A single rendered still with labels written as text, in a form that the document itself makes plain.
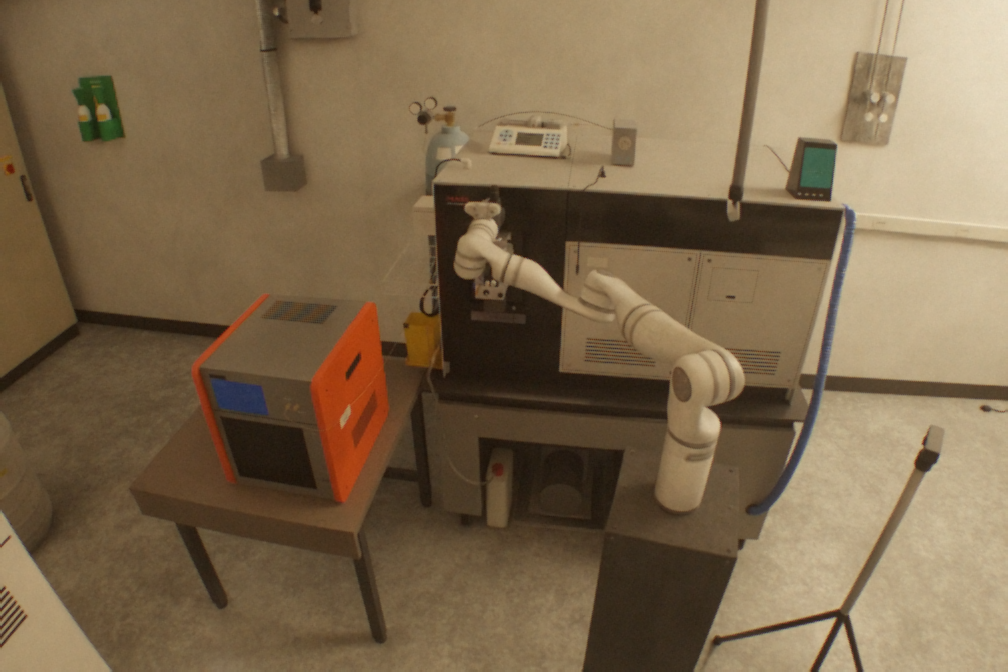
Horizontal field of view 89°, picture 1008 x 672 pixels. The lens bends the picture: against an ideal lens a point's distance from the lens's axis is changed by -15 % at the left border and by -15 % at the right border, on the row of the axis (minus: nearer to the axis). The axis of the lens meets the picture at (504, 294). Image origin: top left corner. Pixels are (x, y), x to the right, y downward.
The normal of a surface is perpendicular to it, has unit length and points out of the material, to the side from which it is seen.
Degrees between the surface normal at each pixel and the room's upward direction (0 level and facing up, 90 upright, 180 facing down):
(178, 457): 0
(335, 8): 90
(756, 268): 90
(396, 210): 90
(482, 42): 90
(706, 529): 0
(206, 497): 0
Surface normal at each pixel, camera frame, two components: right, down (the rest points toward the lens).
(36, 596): 0.99, 0.07
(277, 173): -0.15, 0.47
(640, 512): 0.00, -0.88
